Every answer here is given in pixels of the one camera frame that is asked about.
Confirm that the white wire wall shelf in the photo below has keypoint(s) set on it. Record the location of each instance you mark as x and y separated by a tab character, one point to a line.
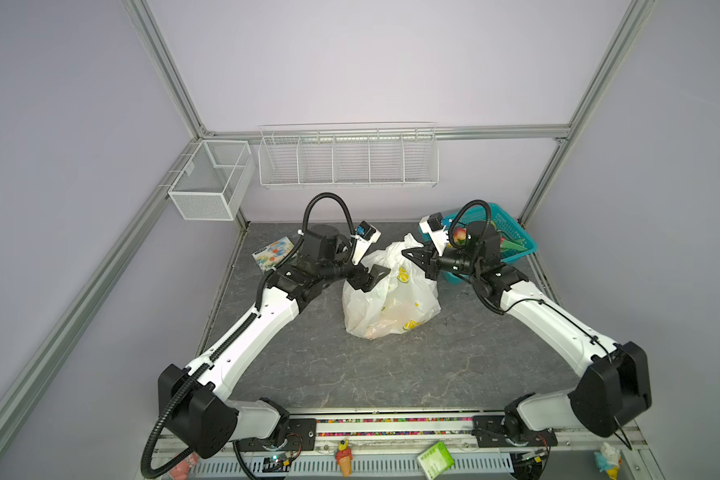
349	155

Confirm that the pale fake peach with leaves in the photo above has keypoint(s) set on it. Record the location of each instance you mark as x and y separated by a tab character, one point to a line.
459	235

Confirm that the green white small box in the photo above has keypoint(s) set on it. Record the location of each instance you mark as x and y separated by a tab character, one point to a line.
435	460

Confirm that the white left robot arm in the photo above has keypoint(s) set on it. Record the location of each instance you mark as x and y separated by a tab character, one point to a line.
195	400

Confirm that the white mesh box basket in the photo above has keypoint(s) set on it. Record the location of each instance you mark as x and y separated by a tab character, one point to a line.
213	181

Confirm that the pink toy figure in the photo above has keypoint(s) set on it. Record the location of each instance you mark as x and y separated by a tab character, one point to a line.
182	470

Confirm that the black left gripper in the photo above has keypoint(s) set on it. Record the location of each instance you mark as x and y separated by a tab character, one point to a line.
370	281

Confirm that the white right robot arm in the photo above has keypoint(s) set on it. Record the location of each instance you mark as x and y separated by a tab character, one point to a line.
614	382

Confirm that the colourful picture card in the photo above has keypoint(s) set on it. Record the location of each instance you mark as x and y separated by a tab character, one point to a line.
267	257

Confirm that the teal plastic basket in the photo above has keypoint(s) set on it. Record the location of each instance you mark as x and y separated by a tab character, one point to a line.
516	242

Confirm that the white plastic bag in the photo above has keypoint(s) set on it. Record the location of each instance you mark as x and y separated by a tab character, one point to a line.
400	302

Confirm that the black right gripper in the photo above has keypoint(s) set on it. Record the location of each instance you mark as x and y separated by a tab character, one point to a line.
430	258

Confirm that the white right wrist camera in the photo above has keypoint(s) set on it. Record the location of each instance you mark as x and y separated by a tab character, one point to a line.
432	226

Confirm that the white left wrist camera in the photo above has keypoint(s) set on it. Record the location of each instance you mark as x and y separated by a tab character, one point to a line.
364	237

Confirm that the toy ice cream cone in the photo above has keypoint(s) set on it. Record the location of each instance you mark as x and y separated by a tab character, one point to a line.
344	458

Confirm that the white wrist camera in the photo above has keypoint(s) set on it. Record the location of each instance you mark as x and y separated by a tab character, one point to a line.
364	237
432	226

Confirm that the toy blue ice cream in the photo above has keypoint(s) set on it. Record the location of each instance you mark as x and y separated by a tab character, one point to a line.
608	460

